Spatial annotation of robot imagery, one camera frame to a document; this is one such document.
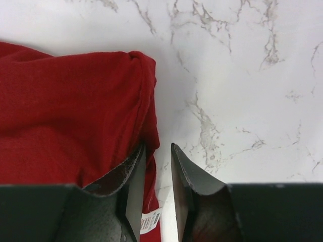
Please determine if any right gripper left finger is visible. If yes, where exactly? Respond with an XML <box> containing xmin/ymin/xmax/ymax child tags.
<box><xmin>1</xmin><ymin>145</ymin><xmax>146</xmax><ymax>241</ymax></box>

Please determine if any dark red t shirt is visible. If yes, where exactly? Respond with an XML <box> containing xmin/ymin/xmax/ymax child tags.
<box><xmin>1</xmin><ymin>42</ymin><xmax>161</xmax><ymax>241</ymax></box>

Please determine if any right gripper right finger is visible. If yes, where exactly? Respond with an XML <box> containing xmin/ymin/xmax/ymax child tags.
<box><xmin>171</xmin><ymin>143</ymin><xmax>322</xmax><ymax>241</ymax></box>

